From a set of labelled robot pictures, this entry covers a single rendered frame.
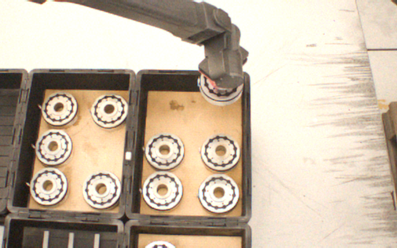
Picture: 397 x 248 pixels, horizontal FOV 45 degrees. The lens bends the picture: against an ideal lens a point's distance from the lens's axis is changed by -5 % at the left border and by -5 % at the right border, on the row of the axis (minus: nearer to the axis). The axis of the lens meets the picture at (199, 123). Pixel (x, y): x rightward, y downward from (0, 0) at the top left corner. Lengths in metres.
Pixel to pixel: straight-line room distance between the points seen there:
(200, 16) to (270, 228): 0.72
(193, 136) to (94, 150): 0.27
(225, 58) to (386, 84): 1.63
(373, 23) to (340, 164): 1.29
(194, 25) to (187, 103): 0.52
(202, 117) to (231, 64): 0.43
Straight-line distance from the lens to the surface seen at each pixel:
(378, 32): 2.66
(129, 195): 1.21
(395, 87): 2.53
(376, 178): 1.54
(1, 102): 1.51
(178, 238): 1.28
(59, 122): 1.39
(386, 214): 1.52
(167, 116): 1.38
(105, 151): 1.36
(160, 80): 1.36
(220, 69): 0.95
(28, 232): 1.36
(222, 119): 1.37
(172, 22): 0.88
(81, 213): 1.22
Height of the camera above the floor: 2.09
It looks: 68 degrees down
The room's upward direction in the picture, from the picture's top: straight up
